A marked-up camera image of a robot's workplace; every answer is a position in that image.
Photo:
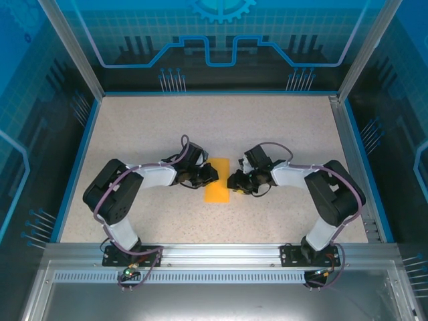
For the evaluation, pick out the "yellow square paper sheet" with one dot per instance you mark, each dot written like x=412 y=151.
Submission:
x=217 y=194

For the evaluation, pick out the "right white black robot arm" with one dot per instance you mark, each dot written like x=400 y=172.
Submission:
x=334 y=197

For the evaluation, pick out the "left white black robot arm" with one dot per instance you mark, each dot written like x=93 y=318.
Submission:
x=113 y=197

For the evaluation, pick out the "grey sheet metal tray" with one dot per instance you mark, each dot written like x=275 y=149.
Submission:
x=214 y=301

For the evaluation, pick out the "blue printed back panel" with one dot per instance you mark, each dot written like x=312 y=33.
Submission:
x=214 y=33

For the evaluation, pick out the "blue printed panel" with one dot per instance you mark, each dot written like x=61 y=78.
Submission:
x=401 y=117
x=26 y=117
x=214 y=33

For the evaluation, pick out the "blue printed right side panel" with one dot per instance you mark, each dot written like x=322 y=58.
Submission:
x=401 y=117

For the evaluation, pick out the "blue printed left side panel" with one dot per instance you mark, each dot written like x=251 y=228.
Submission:
x=26 y=117

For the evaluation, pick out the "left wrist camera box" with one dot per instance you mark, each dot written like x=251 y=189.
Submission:
x=205 y=158

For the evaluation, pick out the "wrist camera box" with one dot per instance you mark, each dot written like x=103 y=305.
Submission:
x=205 y=158
x=245 y=164

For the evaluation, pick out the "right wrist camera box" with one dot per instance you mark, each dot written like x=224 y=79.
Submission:
x=245 y=164

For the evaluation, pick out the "aluminium mounting rail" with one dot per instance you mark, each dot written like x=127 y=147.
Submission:
x=220 y=254

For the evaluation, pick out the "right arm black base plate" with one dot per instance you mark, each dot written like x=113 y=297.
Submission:
x=291 y=255

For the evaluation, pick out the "aluminium side rail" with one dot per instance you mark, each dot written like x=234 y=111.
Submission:
x=341 y=127

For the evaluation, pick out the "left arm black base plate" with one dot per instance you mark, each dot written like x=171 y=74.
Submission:
x=113 y=257

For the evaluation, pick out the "right aluminium frame post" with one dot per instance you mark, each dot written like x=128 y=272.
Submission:
x=364 y=60

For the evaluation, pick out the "aluminium frame post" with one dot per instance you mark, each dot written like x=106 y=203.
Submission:
x=364 y=60
x=72 y=50

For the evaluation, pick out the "left aluminium frame post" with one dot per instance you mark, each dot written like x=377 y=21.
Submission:
x=72 y=50

